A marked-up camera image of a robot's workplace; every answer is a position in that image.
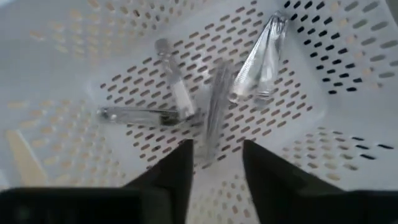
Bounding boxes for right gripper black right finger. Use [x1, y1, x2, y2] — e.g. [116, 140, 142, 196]
[242, 139, 398, 224]

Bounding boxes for white perforated plastic basket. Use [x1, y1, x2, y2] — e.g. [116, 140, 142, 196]
[0, 0, 398, 224]

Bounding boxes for clear tube with white cap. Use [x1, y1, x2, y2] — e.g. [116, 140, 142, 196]
[154, 37, 197, 118]

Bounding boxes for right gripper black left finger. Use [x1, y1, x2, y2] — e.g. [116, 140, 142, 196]
[0, 139, 194, 224]

